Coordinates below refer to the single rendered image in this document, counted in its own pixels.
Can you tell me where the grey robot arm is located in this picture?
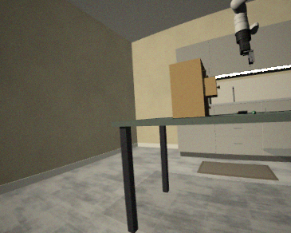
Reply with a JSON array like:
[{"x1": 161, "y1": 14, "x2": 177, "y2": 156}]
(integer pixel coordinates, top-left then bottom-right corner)
[{"x1": 230, "y1": 0, "x2": 248, "y2": 26}]

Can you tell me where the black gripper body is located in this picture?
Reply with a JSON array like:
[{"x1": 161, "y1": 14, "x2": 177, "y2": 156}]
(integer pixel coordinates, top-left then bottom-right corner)
[{"x1": 235, "y1": 21, "x2": 259, "y2": 55}]

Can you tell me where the small wooden chest of drawers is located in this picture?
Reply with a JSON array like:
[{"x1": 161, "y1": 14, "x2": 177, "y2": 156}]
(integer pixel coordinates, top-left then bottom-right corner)
[{"x1": 169, "y1": 58, "x2": 208, "y2": 118}]

